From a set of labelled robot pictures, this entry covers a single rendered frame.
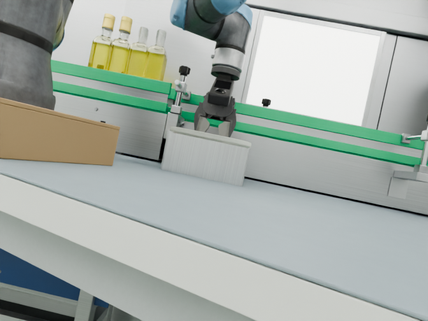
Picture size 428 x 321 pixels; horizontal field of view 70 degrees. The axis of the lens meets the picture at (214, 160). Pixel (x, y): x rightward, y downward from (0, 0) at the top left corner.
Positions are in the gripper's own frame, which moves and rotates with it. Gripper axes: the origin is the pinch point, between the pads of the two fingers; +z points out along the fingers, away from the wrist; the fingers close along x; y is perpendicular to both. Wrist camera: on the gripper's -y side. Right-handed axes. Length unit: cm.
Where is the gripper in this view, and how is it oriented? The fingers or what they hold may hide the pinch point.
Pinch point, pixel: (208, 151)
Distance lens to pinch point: 73.2
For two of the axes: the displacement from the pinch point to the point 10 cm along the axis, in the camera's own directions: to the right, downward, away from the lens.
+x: -9.8, -2.0, 0.8
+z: -2.0, 9.8, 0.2
